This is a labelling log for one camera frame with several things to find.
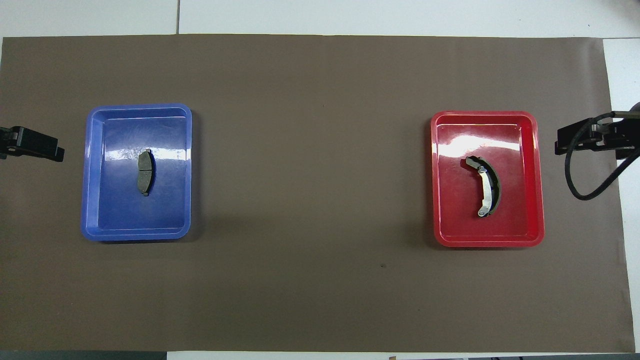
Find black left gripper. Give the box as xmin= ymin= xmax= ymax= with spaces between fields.
xmin=0 ymin=126 xmax=66 ymax=163

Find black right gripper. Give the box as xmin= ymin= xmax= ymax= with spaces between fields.
xmin=554 ymin=111 xmax=640 ymax=161

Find curved brake shoe silver lever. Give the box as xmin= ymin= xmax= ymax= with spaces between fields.
xmin=464 ymin=155 xmax=502 ymax=219

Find blue plastic tray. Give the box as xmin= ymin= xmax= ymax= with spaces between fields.
xmin=81 ymin=103 xmax=193 ymax=242

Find red plastic tray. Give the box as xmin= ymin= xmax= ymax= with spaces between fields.
xmin=430 ymin=110 xmax=545 ymax=248

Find brown table mat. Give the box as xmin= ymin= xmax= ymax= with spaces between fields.
xmin=0 ymin=34 xmax=636 ymax=352

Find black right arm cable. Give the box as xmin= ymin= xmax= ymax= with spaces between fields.
xmin=564 ymin=111 xmax=640 ymax=201

